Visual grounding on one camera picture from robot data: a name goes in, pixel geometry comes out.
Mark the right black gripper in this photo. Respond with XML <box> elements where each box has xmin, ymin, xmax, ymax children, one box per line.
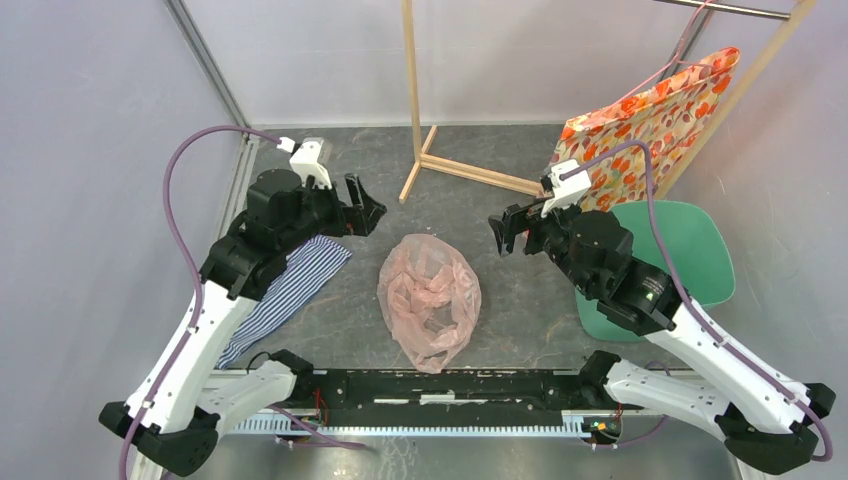
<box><xmin>487</xmin><ymin>189</ymin><xmax>597</xmax><ymax>296</ymax></box>

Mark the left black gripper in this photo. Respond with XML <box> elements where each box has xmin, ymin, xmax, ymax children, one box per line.
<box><xmin>279</xmin><ymin>173</ymin><xmax>387</xmax><ymax>254</ymax></box>

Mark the pink translucent trash bag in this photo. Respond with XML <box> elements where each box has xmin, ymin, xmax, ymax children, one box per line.
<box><xmin>377</xmin><ymin>234</ymin><xmax>482</xmax><ymax>374</ymax></box>

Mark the green plastic trash bin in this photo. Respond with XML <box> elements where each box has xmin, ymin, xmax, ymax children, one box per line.
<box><xmin>609</xmin><ymin>200</ymin><xmax>736</xmax><ymax>310</ymax></box>

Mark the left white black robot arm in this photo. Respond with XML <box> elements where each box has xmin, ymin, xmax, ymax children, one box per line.
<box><xmin>99</xmin><ymin>169</ymin><xmax>387</xmax><ymax>477</ymax></box>

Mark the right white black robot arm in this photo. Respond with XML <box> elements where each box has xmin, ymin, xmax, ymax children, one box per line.
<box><xmin>488</xmin><ymin>204</ymin><xmax>836</xmax><ymax>475</ymax></box>

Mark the blue white striped cloth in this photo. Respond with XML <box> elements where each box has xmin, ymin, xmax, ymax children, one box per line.
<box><xmin>215</xmin><ymin>236</ymin><xmax>352</xmax><ymax>369</ymax></box>

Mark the floral orange hanging bag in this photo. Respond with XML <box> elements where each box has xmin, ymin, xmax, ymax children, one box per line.
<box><xmin>551</xmin><ymin>47</ymin><xmax>740</xmax><ymax>211</ymax></box>

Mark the metal hanging rod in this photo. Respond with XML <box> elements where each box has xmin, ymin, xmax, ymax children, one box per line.
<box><xmin>656</xmin><ymin>0</ymin><xmax>791</xmax><ymax>21</ymax></box>

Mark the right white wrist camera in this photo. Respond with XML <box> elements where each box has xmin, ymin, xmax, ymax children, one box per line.
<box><xmin>541</xmin><ymin>159</ymin><xmax>592</xmax><ymax>218</ymax></box>

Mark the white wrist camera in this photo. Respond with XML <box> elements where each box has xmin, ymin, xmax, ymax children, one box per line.
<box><xmin>541</xmin><ymin>159</ymin><xmax>592</xmax><ymax>218</ymax></box>
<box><xmin>277</xmin><ymin>137</ymin><xmax>333</xmax><ymax>190</ymax></box>

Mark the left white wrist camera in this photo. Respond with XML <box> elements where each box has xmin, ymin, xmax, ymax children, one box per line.
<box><xmin>277</xmin><ymin>137</ymin><xmax>333</xmax><ymax>190</ymax></box>

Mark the wooden clothes rack frame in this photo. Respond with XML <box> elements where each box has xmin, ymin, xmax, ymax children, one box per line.
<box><xmin>399</xmin><ymin>0</ymin><xmax>817</xmax><ymax>203</ymax></box>

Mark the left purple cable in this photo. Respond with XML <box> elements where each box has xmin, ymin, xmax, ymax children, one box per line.
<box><xmin>117</xmin><ymin>125</ymin><xmax>283</xmax><ymax>480</ymax></box>

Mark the metal corner post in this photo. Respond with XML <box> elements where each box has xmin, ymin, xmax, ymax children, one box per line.
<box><xmin>163</xmin><ymin>0</ymin><xmax>249</xmax><ymax>127</ymax></box>

